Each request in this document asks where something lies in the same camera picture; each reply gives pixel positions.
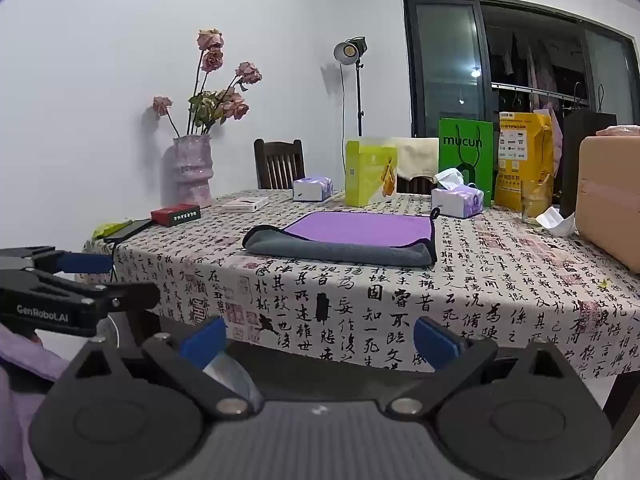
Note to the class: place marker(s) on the green packet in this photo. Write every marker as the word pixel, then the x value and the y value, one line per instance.
pixel 107 230

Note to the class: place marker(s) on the dark wooden chair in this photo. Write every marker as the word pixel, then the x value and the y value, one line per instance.
pixel 278 162
pixel 415 186

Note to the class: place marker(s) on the red flat box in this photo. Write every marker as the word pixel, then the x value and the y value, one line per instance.
pixel 176 214

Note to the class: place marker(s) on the clear glass jar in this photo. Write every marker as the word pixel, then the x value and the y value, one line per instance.
pixel 532 205

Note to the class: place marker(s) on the pink item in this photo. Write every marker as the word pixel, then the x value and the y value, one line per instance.
pixel 620 130

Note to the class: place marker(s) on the black framed sliding window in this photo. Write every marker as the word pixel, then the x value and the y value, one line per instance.
pixel 447 75

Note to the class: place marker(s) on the purple tissue pack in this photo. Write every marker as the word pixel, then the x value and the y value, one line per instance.
pixel 457 201
pixel 312 189

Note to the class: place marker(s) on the green paper bag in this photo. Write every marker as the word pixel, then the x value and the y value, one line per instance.
pixel 465 145

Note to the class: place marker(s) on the dried pink roses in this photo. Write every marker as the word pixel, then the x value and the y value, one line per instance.
pixel 215 105

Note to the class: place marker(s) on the yellow-green carton box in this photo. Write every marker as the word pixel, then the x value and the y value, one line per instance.
pixel 367 172

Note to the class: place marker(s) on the yellow paper bag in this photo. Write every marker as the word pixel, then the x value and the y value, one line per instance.
pixel 522 155

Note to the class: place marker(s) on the studio light on stand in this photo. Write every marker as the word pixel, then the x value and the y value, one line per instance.
pixel 350 50

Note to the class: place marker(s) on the tan cardboard box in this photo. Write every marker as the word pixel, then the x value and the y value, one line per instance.
pixel 610 195

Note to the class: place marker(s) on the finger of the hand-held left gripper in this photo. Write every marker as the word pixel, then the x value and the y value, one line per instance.
pixel 87 263
pixel 132 296

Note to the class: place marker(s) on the pink speckled vase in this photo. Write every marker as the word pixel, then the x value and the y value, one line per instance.
pixel 190 170

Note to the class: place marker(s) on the white paper receipt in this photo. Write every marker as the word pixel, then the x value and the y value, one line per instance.
pixel 555 221

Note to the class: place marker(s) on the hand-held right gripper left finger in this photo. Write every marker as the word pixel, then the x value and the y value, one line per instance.
pixel 205 342

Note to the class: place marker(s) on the white flat box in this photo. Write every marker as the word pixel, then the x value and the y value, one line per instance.
pixel 245 204

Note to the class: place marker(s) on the purple and grey towel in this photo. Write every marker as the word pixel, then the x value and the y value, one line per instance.
pixel 350 227

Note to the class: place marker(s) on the black phone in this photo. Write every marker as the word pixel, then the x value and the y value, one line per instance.
pixel 129 230

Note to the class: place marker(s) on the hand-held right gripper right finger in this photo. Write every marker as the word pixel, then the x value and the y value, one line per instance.
pixel 436 342

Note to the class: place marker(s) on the calligraphy print tablecloth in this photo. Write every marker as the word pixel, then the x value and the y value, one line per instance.
pixel 380 300

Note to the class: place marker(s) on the cream cloth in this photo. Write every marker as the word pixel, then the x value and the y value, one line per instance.
pixel 417 157

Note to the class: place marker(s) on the black paper bag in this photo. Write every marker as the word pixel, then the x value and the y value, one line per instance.
pixel 577 160

